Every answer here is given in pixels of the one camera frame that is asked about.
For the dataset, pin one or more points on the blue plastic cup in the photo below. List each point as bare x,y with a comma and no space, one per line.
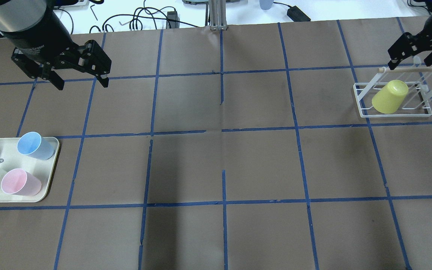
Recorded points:
33,145

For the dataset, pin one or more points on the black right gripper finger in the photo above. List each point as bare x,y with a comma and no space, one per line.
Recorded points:
428,60
393,63

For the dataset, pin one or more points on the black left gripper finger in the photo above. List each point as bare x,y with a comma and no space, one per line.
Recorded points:
103,80
55,80

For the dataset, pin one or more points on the aluminium frame post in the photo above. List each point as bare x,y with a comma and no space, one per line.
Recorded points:
217,15

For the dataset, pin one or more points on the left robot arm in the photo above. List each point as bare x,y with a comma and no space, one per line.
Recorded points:
43,45

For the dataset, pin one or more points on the black power adapter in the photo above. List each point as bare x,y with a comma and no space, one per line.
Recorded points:
297,15

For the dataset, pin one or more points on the white wire cup rack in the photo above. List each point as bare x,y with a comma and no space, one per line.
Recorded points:
418,77

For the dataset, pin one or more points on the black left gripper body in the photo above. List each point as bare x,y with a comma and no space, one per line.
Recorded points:
39,44

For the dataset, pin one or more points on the yellow plastic cup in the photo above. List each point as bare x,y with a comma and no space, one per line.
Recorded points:
390,97

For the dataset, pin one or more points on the cream plastic tray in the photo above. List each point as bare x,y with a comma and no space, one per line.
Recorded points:
41,169

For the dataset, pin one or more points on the blue cup on desk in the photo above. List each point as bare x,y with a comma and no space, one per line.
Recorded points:
265,4

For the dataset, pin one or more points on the pink plastic cup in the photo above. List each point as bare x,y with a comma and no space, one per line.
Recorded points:
19,182

